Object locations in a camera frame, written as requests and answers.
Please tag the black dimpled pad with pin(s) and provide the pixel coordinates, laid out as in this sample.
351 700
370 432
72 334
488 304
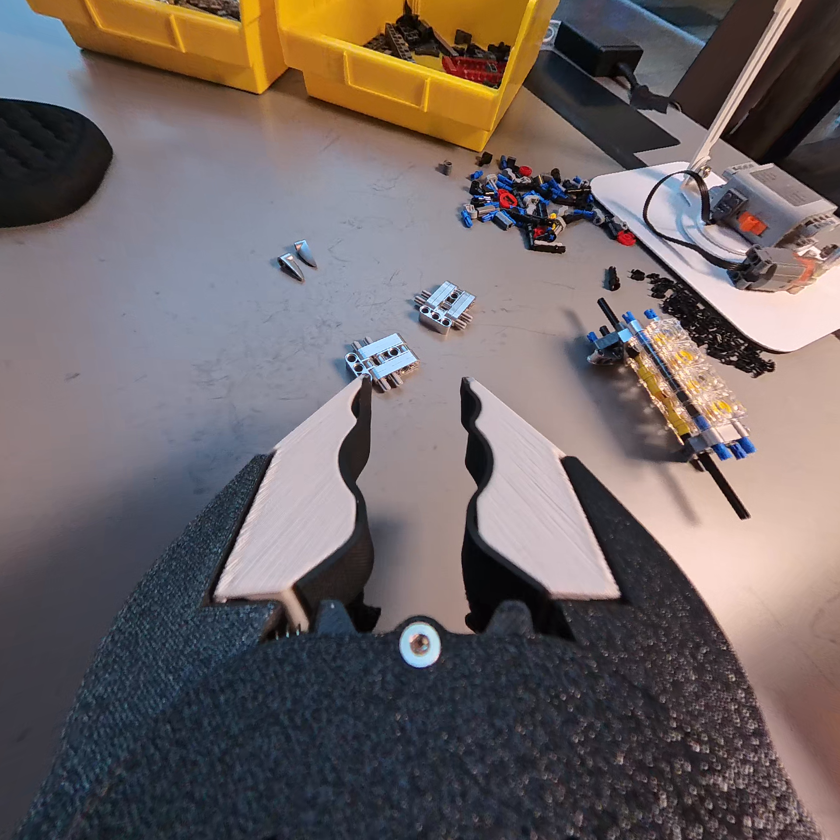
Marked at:
46 164

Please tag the clear yellow gear assembly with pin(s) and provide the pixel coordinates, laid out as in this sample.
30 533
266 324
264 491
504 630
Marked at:
683 381

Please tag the small grey beam assembly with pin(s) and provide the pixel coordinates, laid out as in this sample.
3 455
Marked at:
444 306
381 361

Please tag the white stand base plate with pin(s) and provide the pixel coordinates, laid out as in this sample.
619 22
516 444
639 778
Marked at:
630 210

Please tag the pile of grey building parts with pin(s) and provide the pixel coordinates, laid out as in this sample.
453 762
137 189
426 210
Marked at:
197 8

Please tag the pile of black building parts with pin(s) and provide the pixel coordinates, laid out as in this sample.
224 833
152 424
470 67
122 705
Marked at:
414 40

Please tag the yellow bin with grey parts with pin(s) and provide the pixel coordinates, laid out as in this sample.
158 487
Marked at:
171 59

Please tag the black power adapter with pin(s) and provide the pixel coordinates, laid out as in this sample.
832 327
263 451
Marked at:
597 46

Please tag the pile of black pins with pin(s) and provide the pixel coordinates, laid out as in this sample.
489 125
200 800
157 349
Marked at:
709 328

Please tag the black office chair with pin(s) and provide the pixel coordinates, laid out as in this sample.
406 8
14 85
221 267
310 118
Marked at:
801 79

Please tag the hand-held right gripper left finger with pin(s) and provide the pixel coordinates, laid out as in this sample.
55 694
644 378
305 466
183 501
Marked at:
295 525

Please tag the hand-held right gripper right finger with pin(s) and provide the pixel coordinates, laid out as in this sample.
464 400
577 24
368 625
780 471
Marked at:
538 525

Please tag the pile of small coloured pieces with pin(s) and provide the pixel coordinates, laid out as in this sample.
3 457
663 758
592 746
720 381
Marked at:
532 204

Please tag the grey battery box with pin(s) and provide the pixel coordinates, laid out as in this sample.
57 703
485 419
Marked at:
788 204

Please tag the yellow bin with black parts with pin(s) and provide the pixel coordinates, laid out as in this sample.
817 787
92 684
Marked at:
381 99

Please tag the grey toy motor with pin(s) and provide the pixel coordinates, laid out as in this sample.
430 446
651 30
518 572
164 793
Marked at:
794 269

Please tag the black flat mat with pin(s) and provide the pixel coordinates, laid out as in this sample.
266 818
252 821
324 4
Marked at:
591 118

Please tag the red building part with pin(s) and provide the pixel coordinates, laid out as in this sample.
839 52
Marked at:
475 68

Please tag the grey desk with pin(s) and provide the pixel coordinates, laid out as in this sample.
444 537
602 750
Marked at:
171 394

